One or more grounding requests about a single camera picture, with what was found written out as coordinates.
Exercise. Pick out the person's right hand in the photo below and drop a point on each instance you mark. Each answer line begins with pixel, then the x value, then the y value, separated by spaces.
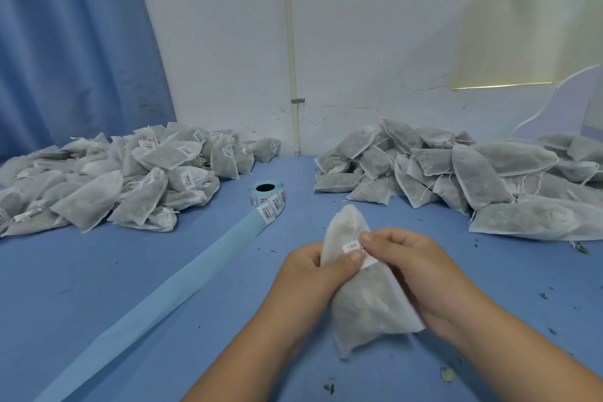
pixel 424 274

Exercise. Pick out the person's left hand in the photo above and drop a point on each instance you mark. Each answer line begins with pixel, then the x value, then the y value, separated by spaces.
pixel 306 289

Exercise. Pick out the white sachet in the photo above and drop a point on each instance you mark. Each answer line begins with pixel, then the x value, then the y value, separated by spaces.
pixel 363 298

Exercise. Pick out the white peeled label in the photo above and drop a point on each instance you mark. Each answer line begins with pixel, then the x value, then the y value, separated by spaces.
pixel 358 252

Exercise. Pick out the pile of unlabelled herb bags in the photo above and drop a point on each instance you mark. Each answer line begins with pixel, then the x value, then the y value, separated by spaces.
pixel 462 176

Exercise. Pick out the blue label roll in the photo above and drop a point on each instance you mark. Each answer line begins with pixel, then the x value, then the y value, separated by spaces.
pixel 160 307

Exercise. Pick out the pile of labelled herb bags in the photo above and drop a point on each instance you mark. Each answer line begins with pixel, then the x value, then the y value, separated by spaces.
pixel 122 176

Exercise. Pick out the dried herb crumb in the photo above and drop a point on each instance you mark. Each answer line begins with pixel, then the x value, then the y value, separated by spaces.
pixel 448 373

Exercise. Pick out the grey pipe clamp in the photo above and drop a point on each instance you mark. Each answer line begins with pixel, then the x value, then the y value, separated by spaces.
pixel 298 100

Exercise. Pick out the white curved board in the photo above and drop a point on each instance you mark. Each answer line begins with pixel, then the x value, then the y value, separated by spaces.
pixel 570 105

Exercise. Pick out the blue curtain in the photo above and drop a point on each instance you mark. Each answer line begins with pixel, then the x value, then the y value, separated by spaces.
pixel 71 39

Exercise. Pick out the white wall pipe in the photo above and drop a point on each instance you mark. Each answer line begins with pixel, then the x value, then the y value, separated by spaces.
pixel 290 29

